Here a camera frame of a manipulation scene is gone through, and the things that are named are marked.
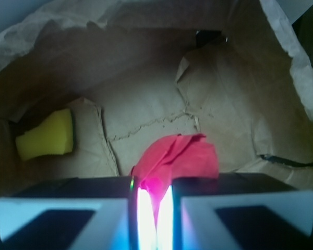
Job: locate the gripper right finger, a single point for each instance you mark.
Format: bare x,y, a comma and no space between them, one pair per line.
235,211

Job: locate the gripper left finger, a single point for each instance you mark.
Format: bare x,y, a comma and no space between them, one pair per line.
78,213

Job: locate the red paper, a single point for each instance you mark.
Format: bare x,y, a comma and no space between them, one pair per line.
171,157

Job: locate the yellow sponge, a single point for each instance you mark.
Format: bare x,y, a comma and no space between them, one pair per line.
53,136

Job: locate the brown paper bag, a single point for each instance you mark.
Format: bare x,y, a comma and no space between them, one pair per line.
132,72

